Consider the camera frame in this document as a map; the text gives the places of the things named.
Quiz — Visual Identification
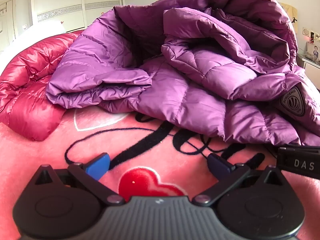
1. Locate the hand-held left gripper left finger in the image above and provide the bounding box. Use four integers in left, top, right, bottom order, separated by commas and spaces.
34, 152, 125, 204

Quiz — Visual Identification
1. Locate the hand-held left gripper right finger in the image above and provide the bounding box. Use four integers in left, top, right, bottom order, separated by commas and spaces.
194, 153, 285, 205

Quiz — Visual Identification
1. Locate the purple down jacket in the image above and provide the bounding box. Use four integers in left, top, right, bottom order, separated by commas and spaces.
46, 0, 320, 147

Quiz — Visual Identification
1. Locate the pink printed blanket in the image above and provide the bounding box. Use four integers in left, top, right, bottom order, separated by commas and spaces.
0, 105, 320, 240

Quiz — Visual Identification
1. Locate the white nightstand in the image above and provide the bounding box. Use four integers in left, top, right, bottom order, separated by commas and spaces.
301, 55, 320, 90

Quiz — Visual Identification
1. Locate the red down jacket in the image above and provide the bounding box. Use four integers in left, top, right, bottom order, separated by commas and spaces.
0, 30, 85, 142

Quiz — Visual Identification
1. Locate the framed photo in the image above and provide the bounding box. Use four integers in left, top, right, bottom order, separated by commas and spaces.
307, 41, 320, 62

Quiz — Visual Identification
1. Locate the light blue down jacket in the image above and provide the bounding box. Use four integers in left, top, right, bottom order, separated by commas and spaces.
0, 20, 67, 77

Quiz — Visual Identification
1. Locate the yellow bed headboard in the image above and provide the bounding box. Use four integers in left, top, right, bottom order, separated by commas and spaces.
279, 2, 298, 34

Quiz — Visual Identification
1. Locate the white door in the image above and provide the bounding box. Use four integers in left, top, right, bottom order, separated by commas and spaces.
0, 0, 18, 46

